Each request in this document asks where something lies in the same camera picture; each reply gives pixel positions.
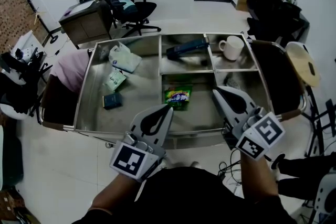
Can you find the green and white packet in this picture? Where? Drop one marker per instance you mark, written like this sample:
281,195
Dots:
115,80

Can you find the black coat stand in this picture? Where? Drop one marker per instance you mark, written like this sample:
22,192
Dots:
39,15

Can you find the green snack packet item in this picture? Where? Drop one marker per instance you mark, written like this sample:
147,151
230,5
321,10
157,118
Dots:
178,98

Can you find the blue and white cushion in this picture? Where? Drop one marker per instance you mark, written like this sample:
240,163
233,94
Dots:
130,6

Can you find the white round device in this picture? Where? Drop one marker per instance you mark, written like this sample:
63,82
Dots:
326,196

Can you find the person's left forearm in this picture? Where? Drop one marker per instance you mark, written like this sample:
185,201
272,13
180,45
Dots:
115,191

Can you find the black metal stand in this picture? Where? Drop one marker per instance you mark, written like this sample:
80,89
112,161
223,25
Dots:
319,123

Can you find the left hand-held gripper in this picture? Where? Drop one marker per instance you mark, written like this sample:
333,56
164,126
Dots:
128,161

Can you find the white mug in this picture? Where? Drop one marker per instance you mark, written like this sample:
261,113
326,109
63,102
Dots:
233,47

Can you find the long dark blue box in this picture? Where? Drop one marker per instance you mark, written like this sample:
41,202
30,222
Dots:
186,47

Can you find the dark green bin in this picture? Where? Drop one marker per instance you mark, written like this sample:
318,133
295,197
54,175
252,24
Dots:
10,160

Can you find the person's right forearm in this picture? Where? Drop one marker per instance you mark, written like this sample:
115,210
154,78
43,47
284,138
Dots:
258,178

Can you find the white plastic bag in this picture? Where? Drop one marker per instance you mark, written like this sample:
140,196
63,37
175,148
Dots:
124,57

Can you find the white and black equipment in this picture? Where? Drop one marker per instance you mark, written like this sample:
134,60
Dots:
18,70

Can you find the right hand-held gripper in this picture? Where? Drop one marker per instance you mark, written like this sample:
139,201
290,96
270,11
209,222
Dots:
267,131

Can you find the black office chair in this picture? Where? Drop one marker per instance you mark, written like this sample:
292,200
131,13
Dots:
131,8

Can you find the round wooden board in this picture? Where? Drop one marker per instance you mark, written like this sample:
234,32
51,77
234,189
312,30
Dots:
299,63

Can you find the stainless steel cart with compartments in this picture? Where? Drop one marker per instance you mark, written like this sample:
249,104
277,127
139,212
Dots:
141,86

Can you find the black cart side bag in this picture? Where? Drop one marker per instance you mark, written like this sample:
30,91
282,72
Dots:
278,78
59,102

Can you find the person's black shirt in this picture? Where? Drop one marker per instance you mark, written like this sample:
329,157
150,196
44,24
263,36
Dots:
189,196

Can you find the small dark blue box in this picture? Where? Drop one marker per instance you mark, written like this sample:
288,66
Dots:
113,101

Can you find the brown wooden cabinet desk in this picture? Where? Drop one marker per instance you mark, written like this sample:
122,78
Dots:
84,23

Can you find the white mesh item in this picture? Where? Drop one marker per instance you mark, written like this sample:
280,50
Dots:
232,81

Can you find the pink cloth bag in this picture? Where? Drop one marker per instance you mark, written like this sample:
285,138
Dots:
71,70

